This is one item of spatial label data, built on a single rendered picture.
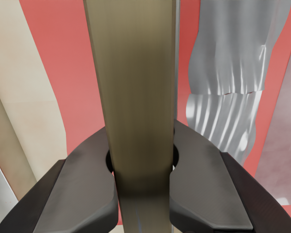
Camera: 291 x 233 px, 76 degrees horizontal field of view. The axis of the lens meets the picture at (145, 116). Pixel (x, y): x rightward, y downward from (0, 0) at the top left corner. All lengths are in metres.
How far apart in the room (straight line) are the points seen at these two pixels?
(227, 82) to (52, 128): 0.18
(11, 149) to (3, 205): 0.06
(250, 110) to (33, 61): 0.21
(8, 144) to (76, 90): 0.09
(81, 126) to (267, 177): 0.23
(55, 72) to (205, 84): 0.14
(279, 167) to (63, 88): 0.26
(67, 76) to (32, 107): 0.05
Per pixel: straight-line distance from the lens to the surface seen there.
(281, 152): 0.27
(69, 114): 0.21
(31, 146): 0.25
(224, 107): 0.20
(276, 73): 0.21
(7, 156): 0.24
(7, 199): 0.26
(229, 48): 0.18
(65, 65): 0.19
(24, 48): 0.20
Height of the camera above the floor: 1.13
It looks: 62 degrees down
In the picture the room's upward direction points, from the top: 180 degrees clockwise
